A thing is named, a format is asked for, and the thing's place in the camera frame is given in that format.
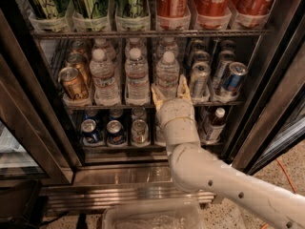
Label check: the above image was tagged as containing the orange cable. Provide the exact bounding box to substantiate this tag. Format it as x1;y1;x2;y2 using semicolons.
260;157;298;229

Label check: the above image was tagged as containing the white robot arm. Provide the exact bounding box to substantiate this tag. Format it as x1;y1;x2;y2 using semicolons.
151;75;305;229

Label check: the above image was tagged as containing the middle green tall can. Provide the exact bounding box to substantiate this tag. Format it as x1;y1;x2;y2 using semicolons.
70;0;112;20

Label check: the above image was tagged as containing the gold can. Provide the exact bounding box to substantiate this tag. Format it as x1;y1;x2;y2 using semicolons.
70;39;90;59
65;52;91;85
59;67;89;101

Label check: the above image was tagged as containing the open fridge door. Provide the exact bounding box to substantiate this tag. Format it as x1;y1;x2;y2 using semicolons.
232;42;305;175

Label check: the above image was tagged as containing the front silver green can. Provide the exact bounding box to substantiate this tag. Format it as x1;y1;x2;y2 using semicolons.
132;119;149;144

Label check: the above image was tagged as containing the upper wire shelf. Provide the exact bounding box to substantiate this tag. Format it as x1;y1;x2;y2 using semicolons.
31;29;273;39

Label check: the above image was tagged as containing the front gold can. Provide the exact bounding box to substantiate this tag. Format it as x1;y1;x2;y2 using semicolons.
59;67;89;101

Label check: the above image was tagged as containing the right green tall can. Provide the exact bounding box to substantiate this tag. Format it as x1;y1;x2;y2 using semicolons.
117;0;148;19

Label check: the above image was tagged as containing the silver slim can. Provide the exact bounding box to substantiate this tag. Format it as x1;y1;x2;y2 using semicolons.
189;62;211;98
190;51;211;66

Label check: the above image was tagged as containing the blue silver can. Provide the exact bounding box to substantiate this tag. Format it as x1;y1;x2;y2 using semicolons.
219;62;248;97
213;51;236;89

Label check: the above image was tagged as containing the front blue silver can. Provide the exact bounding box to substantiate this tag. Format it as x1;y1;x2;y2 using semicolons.
219;62;248;97

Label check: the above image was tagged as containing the clear plastic bin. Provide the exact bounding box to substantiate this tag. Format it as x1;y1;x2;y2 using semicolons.
101;198;205;229

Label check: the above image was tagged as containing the middle gold can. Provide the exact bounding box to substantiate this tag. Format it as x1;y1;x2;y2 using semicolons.
65;52;91;85

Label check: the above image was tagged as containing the brown glass bottle white cap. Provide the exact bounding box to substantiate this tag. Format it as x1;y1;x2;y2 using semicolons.
201;108;226;144

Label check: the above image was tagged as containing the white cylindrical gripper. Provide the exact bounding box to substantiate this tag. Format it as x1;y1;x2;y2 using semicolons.
151;74;199;146

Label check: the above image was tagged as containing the middle wire shelf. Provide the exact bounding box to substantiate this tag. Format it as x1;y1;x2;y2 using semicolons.
65;101;242;111

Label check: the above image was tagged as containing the rear gold can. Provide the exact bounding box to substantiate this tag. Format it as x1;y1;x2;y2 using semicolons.
70;39;90;59

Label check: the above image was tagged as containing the front left blue can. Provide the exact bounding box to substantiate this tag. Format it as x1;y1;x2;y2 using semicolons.
81;119;102;144

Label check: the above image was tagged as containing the front silver white can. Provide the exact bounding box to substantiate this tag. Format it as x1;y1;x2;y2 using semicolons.
155;123;165;143

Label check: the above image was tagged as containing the water bottle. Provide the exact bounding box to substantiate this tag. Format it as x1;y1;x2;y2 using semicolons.
90;49;121;107
125;37;147;57
156;37;179;59
155;52;180;99
125;48;150;105
93;38;116;62

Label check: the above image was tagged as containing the front silver slim can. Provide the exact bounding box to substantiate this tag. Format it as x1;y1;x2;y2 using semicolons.
189;62;211;98

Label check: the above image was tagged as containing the wire shelf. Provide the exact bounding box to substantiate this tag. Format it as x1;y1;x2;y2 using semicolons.
65;101;242;111
31;29;273;39

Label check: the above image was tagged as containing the left red cola can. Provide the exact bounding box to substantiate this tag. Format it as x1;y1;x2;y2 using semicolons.
156;0;188;18

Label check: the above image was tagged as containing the steel fridge cabinet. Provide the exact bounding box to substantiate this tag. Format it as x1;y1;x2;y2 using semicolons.
0;0;305;215

